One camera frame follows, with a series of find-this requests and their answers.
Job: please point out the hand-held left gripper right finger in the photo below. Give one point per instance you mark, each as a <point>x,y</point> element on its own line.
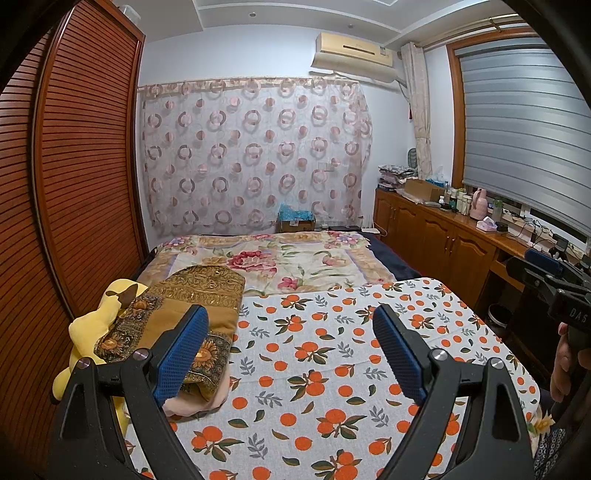
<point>399,353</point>

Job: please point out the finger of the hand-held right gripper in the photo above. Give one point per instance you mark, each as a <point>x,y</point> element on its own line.
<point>542,261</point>

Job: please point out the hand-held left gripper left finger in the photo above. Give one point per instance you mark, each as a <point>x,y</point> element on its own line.
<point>178,353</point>

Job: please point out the brown patterned shirt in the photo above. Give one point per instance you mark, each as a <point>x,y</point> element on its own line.
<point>184,295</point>

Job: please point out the person's right hand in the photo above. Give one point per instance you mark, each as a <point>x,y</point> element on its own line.
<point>564,364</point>

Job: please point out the black desk stand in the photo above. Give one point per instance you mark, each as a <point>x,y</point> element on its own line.
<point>561,244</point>

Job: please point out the pink folded garment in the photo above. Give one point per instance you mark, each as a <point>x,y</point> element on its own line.
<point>203,401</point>

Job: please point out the pink tissue box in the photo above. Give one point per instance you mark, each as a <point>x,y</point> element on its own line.
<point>486,226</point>

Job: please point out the green drink bottle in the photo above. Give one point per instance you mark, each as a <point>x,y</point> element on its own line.
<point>497,211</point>

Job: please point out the dark waste bin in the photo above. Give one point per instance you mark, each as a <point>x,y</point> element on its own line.
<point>498,318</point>

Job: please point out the pink thermos jug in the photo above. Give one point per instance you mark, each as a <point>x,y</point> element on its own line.
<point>479,205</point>

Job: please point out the orange-fruit print sheet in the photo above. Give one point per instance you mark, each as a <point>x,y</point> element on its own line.
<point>314,369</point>

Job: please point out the yellow plush toy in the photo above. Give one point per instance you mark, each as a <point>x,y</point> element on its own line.
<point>85,332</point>

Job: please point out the navy bed sheet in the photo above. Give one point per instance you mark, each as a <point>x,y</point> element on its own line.
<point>392,256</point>

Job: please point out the wooden cabinet counter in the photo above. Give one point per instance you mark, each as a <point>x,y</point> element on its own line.
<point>443,240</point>

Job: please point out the row of small bottles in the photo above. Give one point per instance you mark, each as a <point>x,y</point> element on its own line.
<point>457,201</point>

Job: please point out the grey window blind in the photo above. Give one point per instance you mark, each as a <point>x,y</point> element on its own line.
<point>526,129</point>

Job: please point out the open cardboard box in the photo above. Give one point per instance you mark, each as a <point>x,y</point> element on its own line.
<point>422,190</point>

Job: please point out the floral blanket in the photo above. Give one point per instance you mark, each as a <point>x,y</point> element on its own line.
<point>286,258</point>

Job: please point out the person's patterned pants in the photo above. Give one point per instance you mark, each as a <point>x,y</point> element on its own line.
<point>551,454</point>

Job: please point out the small desk fan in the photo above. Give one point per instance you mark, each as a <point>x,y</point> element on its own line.
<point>413,158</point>

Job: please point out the cardboard box with blue bag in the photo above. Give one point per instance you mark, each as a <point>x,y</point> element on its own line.
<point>295,219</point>

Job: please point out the stack of folded cloths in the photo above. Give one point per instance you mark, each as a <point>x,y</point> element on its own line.
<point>395,177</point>

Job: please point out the beige tied curtain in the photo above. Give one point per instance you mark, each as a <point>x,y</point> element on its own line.
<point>418,106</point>

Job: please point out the wooden louvered wardrobe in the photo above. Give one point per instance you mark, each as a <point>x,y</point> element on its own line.
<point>69,175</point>

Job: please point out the circle-patterned sheer curtain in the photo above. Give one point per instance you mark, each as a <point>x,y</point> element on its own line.
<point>254,152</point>

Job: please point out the brass curtain rod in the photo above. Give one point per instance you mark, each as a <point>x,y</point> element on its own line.
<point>471,32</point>

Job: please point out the clear storage box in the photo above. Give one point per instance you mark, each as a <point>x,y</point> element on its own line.
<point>131,14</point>

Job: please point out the beige wall air conditioner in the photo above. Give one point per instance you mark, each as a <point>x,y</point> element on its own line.
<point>353,53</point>

